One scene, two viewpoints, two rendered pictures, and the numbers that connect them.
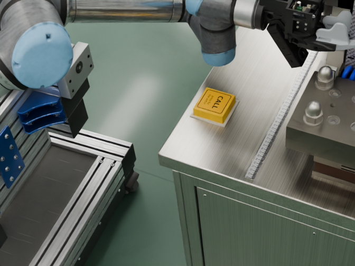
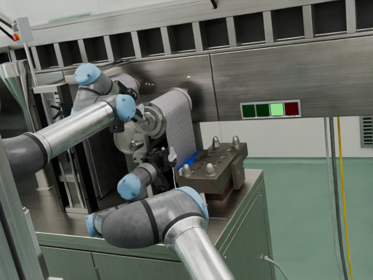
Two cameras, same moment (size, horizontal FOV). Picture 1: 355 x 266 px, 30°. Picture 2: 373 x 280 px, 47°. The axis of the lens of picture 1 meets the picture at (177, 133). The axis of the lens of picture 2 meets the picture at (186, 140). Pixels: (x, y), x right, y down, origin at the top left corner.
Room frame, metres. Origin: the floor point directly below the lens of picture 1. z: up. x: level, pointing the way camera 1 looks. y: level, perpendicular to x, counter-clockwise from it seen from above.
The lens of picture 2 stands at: (1.01, 1.23, 1.64)
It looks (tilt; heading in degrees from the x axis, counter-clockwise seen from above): 17 degrees down; 265
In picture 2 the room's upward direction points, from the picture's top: 10 degrees counter-clockwise
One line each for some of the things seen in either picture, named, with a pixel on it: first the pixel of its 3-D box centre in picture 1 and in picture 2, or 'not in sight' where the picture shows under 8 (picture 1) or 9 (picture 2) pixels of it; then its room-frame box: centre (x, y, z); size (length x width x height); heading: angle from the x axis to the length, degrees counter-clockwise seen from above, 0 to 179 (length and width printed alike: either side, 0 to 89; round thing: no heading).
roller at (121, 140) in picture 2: not in sight; (141, 130); (1.03, -0.54, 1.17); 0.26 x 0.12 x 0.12; 58
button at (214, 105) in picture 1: (214, 105); not in sight; (0.99, -0.09, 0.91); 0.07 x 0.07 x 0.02; 58
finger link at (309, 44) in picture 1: (315, 39); (169, 163); (0.95, -0.29, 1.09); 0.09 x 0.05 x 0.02; 57
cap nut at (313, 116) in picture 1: (314, 111); (210, 169); (0.81, -0.25, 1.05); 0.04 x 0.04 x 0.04
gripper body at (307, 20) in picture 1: (290, 15); (155, 163); (1.00, -0.25, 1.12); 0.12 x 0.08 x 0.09; 58
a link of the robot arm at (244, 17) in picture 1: (252, 8); (144, 174); (1.05, -0.18, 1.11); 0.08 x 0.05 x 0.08; 148
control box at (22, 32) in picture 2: not in sight; (20, 30); (1.45, -0.69, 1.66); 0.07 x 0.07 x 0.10; 35
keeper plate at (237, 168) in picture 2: not in sight; (238, 171); (0.67, -0.38, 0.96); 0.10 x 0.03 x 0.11; 58
